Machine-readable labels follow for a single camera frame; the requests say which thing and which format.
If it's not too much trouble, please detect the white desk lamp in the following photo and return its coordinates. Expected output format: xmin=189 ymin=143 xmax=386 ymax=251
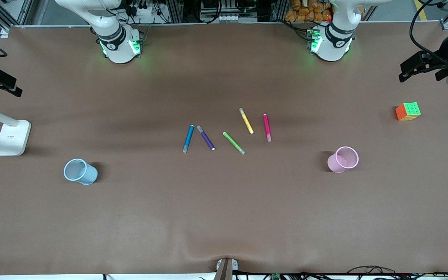
xmin=0 ymin=102 xmax=32 ymax=157

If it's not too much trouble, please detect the white power strip with plugs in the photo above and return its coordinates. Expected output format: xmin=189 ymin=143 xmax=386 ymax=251
xmin=125 ymin=0 xmax=159 ymax=18

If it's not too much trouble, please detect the pink marker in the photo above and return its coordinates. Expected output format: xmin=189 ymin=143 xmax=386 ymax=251
xmin=263 ymin=114 xmax=272 ymax=142

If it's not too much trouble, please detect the green marker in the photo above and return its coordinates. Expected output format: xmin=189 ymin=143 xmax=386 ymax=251
xmin=223 ymin=132 xmax=246 ymax=155

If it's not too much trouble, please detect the yellow marker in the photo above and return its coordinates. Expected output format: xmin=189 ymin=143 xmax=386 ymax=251
xmin=239 ymin=108 xmax=254 ymax=134

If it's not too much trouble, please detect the pink mesh cup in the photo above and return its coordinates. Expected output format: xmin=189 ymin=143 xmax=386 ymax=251
xmin=327 ymin=146 xmax=359 ymax=173

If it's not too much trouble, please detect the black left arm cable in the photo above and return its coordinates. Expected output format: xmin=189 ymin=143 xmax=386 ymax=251
xmin=409 ymin=0 xmax=442 ymax=55

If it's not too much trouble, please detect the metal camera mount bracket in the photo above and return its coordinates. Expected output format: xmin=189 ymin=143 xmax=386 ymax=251
xmin=214 ymin=258 xmax=239 ymax=280

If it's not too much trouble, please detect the purple marker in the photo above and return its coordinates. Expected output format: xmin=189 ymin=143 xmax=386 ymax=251
xmin=197 ymin=125 xmax=215 ymax=151

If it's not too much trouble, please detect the blue marker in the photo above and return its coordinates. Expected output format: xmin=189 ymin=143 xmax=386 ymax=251
xmin=182 ymin=124 xmax=194 ymax=154

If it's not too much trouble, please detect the pile of orange objects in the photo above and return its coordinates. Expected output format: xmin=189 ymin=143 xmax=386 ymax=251
xmin=285 ymin=0 xmax=334 ymax=22

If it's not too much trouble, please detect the multicoloured puzzle cube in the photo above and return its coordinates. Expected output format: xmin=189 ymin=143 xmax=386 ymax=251
xmin=395 ymin=102 xmax=422 ymax=121

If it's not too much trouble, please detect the brown table mat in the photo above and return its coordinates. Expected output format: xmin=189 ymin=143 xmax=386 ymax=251
xmin=0 ymin=21 xmax=448 ymax=275

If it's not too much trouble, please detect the light blue mesh cup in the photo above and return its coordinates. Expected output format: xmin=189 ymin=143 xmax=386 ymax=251
xmin=63 ymin=158 xmax=98 ymax=185

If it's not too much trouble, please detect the bundle of black cables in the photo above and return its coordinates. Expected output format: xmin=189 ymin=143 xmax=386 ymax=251
xmin=298 ymin=266 xmax=448 ymax=280

